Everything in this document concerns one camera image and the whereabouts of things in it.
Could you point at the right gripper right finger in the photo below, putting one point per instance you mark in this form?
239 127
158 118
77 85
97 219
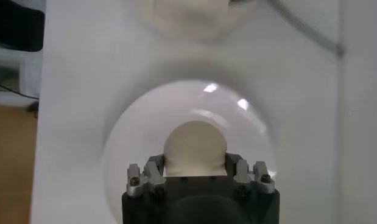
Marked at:
241 170

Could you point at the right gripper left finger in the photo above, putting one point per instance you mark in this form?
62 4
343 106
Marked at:
151 173

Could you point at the white steamed baozi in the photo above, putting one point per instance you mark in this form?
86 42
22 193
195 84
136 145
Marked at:
194 149

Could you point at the white round plate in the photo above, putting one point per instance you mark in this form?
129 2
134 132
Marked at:
139 134

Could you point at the black bulky object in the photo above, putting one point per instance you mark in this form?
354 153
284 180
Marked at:
14 27

